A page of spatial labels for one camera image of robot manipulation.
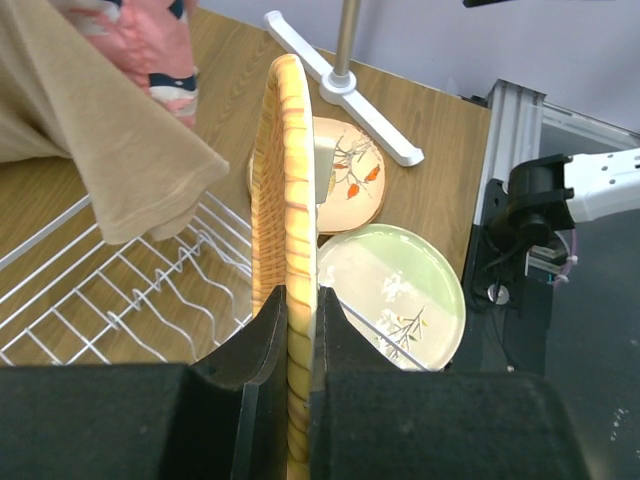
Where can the cream green floral plate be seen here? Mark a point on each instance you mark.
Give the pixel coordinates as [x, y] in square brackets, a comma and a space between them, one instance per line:
[399, 292]

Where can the white wire dish rack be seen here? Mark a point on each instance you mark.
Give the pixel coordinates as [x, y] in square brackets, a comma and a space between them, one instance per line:
[68, 297]

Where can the beige hanging shirt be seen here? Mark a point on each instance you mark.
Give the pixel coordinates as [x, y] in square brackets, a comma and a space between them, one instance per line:
[145, 171]

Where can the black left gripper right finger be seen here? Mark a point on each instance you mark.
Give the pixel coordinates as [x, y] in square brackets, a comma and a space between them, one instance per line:
[373, 420]

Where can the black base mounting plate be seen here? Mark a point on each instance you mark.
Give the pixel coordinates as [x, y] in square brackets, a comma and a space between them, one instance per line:
[508, 313]

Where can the bird pattern beige plate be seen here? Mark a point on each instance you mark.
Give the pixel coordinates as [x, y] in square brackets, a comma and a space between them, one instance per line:
[357, 187]

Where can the white clothes rack frame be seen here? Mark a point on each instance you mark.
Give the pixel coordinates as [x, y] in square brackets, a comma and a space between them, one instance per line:
[338, 84]

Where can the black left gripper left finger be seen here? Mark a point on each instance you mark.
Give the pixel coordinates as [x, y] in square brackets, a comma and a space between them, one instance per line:
[223, 417]

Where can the pink patterned hanging garment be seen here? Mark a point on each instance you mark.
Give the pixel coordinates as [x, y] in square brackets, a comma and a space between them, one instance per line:
[149, 41]

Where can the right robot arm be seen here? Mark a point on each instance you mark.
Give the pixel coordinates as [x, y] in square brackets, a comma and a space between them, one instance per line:
[559, 191]

